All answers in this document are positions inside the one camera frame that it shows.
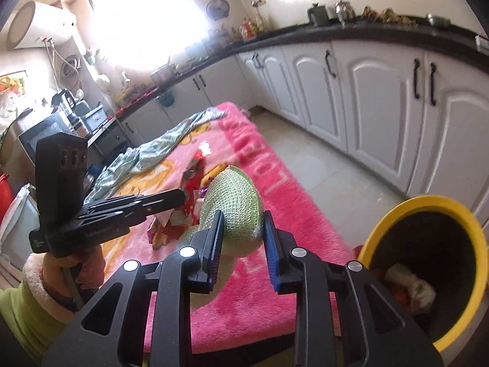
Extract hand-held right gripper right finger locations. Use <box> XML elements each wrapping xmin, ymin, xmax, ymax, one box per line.
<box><xmin>263</xmin><ymin>210</ymin><xmax>446</xmax><ymax>367</ymax></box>

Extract pile of ginger roots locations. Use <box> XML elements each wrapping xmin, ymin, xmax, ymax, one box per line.
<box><xmin>361</xmin><ymin>6</ymin><xmax>421</xmax><ymax>26</ymax></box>

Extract yellow-rimmed trash bin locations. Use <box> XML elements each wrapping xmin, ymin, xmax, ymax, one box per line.
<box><xmin>357</xmin><ymin>195</ymin><xmax>489</xmax><ymax>353</ymax></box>

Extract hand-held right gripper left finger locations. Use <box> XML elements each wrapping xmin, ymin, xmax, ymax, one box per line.
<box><xmin>41</xmin><ymin>210</ymin><xmax>226</xmax><ymax>367</ymax></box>

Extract steel bowl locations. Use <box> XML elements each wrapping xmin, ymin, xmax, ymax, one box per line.
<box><xmin>426</xmin><ymin>13</ymin><xmax>452</xmax><ymax>30</ymax></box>

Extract pink printed blanket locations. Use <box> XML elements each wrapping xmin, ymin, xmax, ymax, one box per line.
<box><xmin>80</xmin><ymin>101</ymin><xmax>358</xmax><ymax>357</ymax></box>

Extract person's left forearm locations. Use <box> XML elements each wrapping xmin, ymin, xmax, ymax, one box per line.
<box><xmin>0</xmin><ymin>254</ymin><xmax>86</xmax><ymax>367</ymax></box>

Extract white plastic bag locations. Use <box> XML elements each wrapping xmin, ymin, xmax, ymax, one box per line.
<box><xmin>0</xmin><ymin>183</ymin><xmax>39</xmax><ymax>261</ymax></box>

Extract colourful snack wrapper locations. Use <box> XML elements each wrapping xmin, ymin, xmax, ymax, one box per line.
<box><xmin>147</xmin><ymin>199</ymin><xmax>200</xmax><ymax>252</ymax></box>

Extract white paper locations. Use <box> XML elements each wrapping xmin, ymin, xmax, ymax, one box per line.
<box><xmin>384</xmin><ymin>263</ymin><xmax>437</xmax><ymax>313</ymax></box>

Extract small wall fan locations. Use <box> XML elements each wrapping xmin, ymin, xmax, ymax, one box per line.
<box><xmin>205</xmin><ymin>0</ymin><xmax>231</xmax><ymax>22</ymax></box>

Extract bright window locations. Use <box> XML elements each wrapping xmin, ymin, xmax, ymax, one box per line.
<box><xmin>87</xmin><ymin>0</ymin><xmax>208</xmax><ymax>74</ymax></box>

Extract light blue cloth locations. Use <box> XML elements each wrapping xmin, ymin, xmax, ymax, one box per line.
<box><xmin>84</xmin><ymin>108</ymin><xmax>227</xmax><ymax>204</ymax></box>

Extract black teapot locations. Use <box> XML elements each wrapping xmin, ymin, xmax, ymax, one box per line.
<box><xmin>307</xmin><ymin>3</ymin><xmax>329</xmax><ymax>26</ymax></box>

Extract steel cooking pot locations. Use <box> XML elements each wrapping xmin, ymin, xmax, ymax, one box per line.
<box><xmin>151</xmin><ymin>65</ymin><xmax>177</xmax><ymax>87</ymax></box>

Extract small steel pot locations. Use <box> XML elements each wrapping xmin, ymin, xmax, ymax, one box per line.
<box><xmin>334</xmin><ymin>0</ymin><xmax>356</xmax><ymax>22</ymax></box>

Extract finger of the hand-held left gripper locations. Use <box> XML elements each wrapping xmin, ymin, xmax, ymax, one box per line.
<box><xmin>86</xmin><ymin>188</ymin><xmax>189</xmax><ymax>217</ymax></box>
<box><xmin>78</xmin><ymin>213</ymin><xmax>150</xmax><ymax>228</ymax></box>

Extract person's left hand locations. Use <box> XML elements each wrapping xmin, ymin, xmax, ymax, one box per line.
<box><xmin>43</xmin><ymin>244</ymin><xmax>106</xmax><ymax>310</ymax></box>

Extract group of seasoning bottles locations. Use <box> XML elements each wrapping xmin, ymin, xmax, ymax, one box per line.
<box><xmin>239</xmin><ymin>17</ymin><xmax>267</xmax><ymax>41</ymax></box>

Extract black electric kettle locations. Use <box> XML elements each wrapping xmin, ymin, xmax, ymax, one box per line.
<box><xmin>51</xmin><ymin>89</ymin><xmax>79</xmax><ymax>114</ymax></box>

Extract grey plastic basket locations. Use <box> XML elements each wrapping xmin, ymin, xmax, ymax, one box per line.
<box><xmin>82</xmin><ymin>105</ymin><xmax>108</xmax><ymax>133</ymax></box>

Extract black microwave oven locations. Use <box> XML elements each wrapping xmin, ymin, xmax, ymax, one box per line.
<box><xmin>17</xmin><ymin>113</ymin><xmax>77</xmax><ymax>154</ymax></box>

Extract pale green foam fruit net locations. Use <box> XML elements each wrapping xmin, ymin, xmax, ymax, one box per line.
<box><xmin>178</xmin><ymin>165</ymin><xmax>265</xmax><ymax>258</ymax></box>

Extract white base cabinets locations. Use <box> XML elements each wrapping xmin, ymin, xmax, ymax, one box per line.
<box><xmin>115</xmin><ymin>37</ymin><xmax>489</xmax><ymax>219</ymax></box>

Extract fruit wall poster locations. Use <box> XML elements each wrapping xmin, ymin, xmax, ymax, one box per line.
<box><xmin>0</xmin><ymin>71</ymin><xmax>28</xmax><ymax>101</ymax></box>

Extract coiled hose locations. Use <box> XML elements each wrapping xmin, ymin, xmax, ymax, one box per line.
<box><xmin>63</xmin><ymin>55</ymin><xmax>83</xmax><ymax>82</ymax></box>

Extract red container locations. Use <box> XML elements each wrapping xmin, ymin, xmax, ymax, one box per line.
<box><xmin>0</xmin><ymin>174</ymin><xmax>13</xmax><ymax>219</ymax></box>

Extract white water heater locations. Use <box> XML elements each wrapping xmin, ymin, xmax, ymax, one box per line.
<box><xmin>7</xmin><ymin>1</ymin><xmax>77</xmax><ymax>50</ymax></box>

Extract black kitchen countertop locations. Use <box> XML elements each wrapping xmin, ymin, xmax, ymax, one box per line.
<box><xmin>115</xmin><ymin>16</ymin><xmax>489</xmax><ymax>120</ymax></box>

